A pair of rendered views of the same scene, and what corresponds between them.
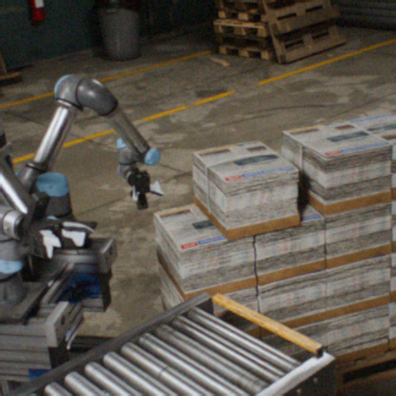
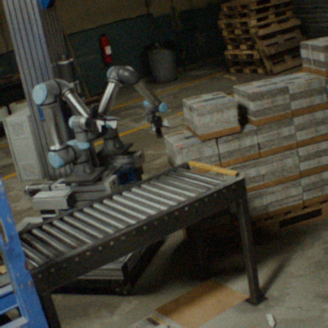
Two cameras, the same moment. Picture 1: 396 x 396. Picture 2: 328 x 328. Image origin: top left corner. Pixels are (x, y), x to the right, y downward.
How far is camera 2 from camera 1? 137 cm
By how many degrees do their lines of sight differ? 9
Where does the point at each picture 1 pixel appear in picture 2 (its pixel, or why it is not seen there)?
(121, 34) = (163, 66)
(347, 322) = (277, 189)
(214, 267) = (195, 157)
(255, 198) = (213, 116)
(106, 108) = (134, 80)
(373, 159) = (278, 94)
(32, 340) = (99, 193)
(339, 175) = (261, 103)
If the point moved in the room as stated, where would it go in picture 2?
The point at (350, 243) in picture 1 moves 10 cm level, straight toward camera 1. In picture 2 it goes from (272, 142) to (271, 147)
